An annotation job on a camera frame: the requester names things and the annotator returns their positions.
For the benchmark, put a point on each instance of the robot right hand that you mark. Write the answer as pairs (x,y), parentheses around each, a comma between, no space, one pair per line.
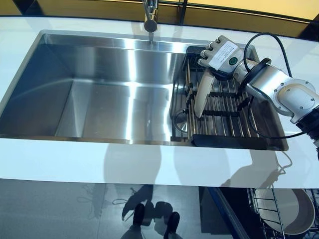
(221,57)

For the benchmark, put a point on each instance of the cream round plate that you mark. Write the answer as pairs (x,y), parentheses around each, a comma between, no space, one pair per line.
(203,97)
(291,209)

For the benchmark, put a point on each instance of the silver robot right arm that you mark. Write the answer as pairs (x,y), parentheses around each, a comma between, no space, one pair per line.
(274,79)

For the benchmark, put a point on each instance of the round steel sink drain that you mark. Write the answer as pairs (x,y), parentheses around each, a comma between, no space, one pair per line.
(181,122)

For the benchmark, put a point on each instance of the chrome kitchen faucet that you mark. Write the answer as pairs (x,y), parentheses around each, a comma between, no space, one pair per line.
(150,22)

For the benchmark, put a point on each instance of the black sink dish rack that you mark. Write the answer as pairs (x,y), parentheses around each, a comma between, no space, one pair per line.
(224,139)

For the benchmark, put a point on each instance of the stainless steel sink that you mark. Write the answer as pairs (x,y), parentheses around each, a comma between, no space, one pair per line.
(99,99)

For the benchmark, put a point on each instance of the robot right leg black foot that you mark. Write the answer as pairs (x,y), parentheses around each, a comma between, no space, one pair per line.
(174,221)

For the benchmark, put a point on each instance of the dark brown window frame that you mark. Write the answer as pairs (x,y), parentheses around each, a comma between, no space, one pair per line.
(183,12)

